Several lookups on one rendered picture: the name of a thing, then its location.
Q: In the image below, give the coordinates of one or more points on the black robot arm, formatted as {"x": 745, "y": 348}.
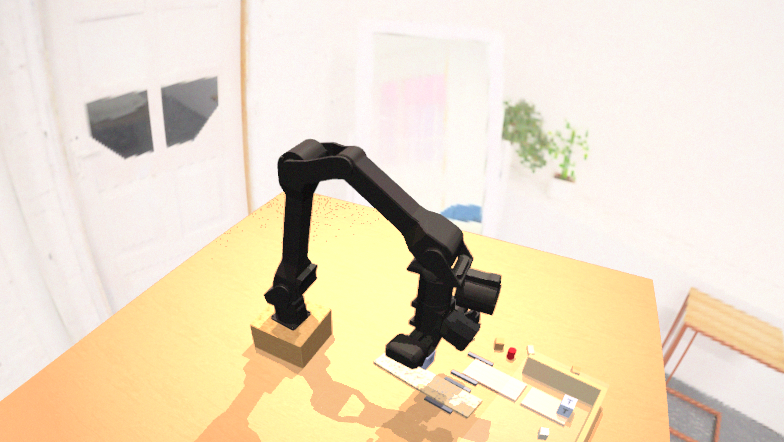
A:
{"x": 432, "y": 239}

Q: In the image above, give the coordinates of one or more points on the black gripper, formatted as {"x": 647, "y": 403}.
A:
{"x": 411, "y": 350}

